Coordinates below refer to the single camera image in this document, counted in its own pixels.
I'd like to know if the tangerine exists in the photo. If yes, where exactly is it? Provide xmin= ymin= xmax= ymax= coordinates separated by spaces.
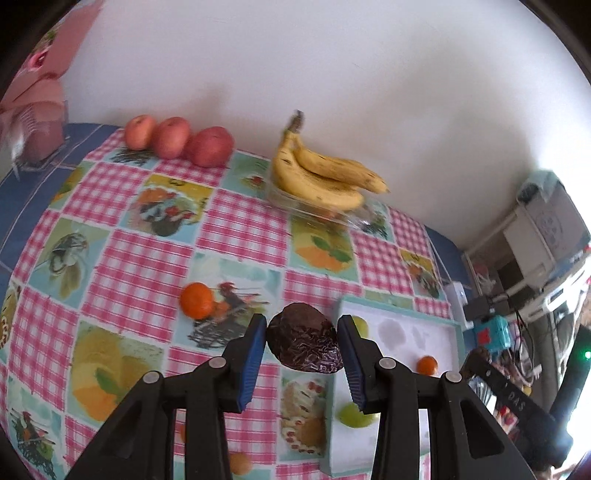
xmin=416 ymin=355 xmax=439 ymax=376
xmin=179 ymin=282 xmax=214 ymax=321

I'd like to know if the teal patterned box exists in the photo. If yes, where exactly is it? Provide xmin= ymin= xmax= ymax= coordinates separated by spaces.
xmin=474 ymin=315 xmax=512 ymax=354

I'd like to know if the black power adapter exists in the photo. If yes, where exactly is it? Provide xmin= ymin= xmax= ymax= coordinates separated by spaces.
xmin=463 ymin=296 xmax=512 ymax=322

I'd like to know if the white power strip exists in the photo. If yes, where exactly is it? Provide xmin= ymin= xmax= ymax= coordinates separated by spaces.
xmin=444 ymin=281 xmax=474 ymax=332

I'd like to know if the checkered fruit-print tablecloth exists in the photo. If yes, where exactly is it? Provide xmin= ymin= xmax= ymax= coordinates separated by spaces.
xmin=1 ymin=126 xmax=451 ymax=479

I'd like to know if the white shelf unit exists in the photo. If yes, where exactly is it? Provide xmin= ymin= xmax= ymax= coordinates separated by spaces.
xmin=464 ymin=170 xmax=590 ymax=306

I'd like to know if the clear plastic fruit container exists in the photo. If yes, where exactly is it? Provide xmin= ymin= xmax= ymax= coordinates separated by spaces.
xmin=266 ymin=170 xmax=385 ymax=232

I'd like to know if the blue tablecloth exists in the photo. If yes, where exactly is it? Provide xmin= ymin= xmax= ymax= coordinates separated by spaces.
xmin=0 ymin=123 xmax=117 ymax=290

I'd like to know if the upper yellow banana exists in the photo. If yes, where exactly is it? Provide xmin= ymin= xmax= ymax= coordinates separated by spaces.
xmin=286 ymin=110 xmax=389 ymax=194

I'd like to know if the yellow banana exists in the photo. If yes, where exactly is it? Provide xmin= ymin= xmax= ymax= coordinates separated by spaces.
xmin=271 ymin=131 xmax=365 ymax=211
xmin=286 ymin=110 xmax=389 ymax=194

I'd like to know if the right red apple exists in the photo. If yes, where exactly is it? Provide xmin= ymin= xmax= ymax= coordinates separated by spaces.
xmin=184 ymin=126 xmax=235 ymax=168

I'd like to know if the red apple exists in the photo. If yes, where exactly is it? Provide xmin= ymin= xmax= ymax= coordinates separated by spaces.
xmin=151 ymin=117 xmax=190 ymax=160
xmin=184 ymin=126 xmax=235 ymax=168

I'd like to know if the middle red apple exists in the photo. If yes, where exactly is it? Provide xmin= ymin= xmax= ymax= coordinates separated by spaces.
xmin=151 ymin=117 xmax=190 ymax=160

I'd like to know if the lower yellow banana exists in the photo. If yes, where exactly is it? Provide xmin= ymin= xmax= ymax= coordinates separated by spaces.
xmin=271 ymin=131 xmax=365 ymax=211

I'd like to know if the left pale apple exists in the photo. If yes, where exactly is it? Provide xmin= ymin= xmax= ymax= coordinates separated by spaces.
xmin=123 ymin=114 xmax=156 ymax=151

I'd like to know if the black cable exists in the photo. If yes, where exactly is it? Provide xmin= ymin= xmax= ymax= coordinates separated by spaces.
xmin=505 ymin=303 xmax=541 ymax=379

